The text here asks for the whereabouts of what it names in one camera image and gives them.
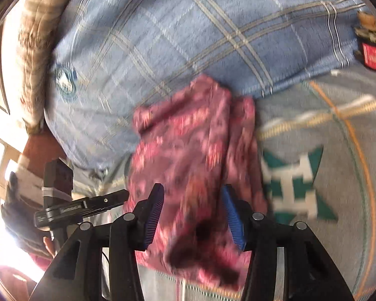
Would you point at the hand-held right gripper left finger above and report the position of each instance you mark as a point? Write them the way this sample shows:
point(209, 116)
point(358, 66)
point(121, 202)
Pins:
point(153, 213)

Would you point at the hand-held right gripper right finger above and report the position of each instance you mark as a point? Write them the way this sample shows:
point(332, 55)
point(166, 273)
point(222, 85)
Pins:
point(235, 219)

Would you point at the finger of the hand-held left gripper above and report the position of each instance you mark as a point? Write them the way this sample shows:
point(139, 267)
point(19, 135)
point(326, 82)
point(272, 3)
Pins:
point(112, 197)
point(108, 207)

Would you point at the pink floral garment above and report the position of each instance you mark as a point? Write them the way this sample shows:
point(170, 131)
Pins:
point(188, 150)

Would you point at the person's left hand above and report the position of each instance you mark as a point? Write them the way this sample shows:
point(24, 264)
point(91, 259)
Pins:
point(49, 246)

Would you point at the white quilted cloth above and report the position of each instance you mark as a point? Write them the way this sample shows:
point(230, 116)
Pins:
point(28, 182)

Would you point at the brown headboard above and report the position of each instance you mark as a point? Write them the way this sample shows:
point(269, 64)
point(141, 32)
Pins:
point(40, 145)

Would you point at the dark cloth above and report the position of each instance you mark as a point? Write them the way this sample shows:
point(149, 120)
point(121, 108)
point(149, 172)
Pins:
point(18, 219)

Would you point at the grey star-patterned bed sheet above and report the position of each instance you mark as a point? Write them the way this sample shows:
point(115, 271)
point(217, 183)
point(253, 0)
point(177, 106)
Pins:
point(338, 163)

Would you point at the beige quilted blanket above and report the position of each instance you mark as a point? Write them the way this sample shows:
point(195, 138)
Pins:
point(34, 37)

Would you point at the blue plaid quilt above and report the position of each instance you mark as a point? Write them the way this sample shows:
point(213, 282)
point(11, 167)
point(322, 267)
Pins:
point(175, 37)

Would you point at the small brown object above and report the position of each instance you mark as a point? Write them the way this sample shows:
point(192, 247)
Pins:
point(367, 20)

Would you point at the wooden window frame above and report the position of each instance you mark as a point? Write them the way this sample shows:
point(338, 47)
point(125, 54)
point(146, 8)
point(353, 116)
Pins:
point(3, 160)

